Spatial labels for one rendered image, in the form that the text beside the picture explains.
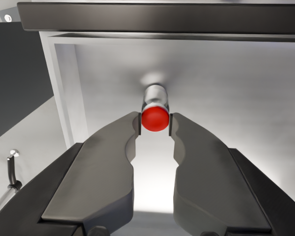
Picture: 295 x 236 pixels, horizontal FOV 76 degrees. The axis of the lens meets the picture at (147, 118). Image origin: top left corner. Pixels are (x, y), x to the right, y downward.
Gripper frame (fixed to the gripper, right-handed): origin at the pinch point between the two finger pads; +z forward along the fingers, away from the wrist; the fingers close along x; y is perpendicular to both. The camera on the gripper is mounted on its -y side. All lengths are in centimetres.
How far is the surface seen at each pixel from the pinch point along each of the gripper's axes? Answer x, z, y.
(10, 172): -99, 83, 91
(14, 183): -98, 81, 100
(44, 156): -79, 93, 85
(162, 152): 0.9, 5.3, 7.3
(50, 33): -8.9, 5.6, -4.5
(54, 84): -9.5, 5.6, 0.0
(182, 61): 2.2, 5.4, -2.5
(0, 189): -125, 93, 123
